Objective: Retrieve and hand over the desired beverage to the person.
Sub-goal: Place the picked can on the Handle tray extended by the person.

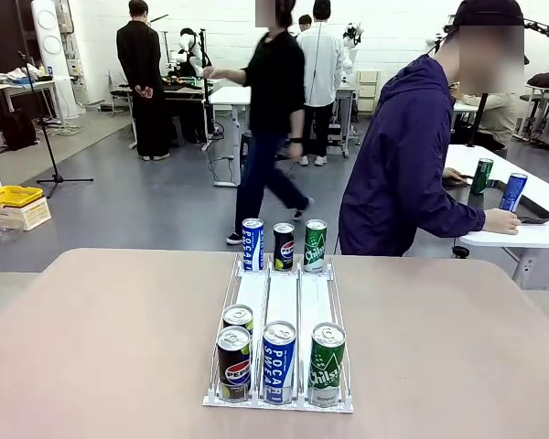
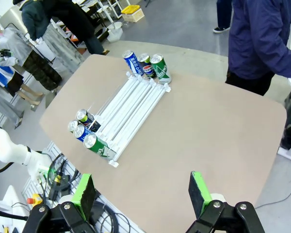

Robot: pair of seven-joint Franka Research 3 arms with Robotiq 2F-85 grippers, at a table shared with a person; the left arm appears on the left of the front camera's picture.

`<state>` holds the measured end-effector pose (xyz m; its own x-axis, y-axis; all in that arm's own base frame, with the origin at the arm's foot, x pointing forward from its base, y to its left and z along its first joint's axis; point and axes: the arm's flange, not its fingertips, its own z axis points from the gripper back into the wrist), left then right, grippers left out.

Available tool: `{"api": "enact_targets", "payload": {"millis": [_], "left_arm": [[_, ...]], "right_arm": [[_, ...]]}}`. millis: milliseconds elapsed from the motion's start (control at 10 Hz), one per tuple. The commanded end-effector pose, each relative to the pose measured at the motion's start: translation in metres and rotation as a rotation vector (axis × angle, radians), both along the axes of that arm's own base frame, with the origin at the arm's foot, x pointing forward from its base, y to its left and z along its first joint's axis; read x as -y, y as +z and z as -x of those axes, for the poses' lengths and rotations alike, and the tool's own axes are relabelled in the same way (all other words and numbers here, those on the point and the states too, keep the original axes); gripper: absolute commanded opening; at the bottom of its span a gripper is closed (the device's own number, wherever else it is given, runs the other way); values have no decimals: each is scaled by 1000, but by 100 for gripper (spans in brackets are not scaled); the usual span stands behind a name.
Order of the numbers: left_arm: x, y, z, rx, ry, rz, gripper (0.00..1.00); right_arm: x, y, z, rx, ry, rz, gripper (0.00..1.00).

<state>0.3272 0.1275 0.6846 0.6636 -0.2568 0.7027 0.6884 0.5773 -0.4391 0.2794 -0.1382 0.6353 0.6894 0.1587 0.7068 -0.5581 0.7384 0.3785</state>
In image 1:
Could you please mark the grey robot workbench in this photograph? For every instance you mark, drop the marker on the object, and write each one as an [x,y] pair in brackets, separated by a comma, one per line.
[183,89]

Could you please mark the person's right hand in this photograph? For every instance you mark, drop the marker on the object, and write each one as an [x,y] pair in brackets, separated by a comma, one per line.
[503,222]

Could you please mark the black serving tray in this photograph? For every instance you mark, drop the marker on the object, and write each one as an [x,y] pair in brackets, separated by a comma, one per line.
[537,212]

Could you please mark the yellow plastic crate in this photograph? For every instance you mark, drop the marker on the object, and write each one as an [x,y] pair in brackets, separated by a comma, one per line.
[11,194]

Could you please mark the person in white shirt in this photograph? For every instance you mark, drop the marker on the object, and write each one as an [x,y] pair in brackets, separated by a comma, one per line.
[325,68]

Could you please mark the person with dark hair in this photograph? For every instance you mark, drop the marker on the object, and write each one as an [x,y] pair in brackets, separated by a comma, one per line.
[305,20]

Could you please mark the black light stand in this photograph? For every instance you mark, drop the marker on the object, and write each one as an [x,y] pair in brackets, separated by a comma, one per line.
[207,114]

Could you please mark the black slanted pole stand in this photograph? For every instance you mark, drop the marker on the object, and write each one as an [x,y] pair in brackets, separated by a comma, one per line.
[477,123]

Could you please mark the white tower air conditioner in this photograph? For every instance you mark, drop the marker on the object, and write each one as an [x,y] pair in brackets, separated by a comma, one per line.
[50,46]

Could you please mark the person in long black coat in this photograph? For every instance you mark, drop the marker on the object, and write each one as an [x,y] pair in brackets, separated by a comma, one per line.
[139,68]

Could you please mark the green Chilsung cider can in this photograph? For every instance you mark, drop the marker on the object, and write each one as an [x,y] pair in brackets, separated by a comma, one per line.
[481,176]
[315,249]
[327,370]

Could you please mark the black bag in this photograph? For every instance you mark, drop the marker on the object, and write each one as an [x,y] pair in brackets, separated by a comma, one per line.
[546,81]

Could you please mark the black Pepsi can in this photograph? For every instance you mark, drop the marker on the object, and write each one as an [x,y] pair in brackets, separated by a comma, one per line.
[284,249]
[238,315]
[234,366]

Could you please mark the person's right forearm purple sleeve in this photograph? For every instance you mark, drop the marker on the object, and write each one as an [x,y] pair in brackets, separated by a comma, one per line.
[466,219]

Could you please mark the white wall control box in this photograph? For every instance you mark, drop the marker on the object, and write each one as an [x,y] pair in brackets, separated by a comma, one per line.
[76,68]

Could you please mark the person in purple jacket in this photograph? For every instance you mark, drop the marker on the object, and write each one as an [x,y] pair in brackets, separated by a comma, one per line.
[393,160]

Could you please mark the black backpack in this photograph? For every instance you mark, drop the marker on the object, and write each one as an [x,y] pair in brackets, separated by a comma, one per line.
[20,130]

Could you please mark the beige drawer unit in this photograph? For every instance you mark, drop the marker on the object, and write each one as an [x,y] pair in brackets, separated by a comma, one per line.
[368,91]

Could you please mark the blue Pocari Sweat can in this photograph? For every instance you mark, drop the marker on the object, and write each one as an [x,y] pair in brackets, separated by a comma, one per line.
[252,247]
[513,192]
[279,366]

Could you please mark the person's left hand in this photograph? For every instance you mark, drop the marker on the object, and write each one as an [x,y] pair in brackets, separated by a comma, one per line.
[455,176]

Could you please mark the large white table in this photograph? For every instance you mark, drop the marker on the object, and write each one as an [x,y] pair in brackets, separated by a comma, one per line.
[546,183]

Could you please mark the person black top blue jeans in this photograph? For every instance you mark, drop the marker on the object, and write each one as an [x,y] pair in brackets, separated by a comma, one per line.
[274,68]

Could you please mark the black tripod stand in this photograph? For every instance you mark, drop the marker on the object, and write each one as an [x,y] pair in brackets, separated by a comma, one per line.
[57,177]

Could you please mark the clear plastic bag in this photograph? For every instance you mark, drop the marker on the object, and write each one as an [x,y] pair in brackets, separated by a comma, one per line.
[0,233]

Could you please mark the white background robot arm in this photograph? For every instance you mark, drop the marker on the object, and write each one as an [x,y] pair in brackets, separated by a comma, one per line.
[350,59]

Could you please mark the seated person beige shirt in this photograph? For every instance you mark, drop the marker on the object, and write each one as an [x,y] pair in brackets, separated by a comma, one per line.
[498,114]

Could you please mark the black and white background robot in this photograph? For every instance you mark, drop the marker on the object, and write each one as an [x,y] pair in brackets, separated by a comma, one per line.
[187,46]

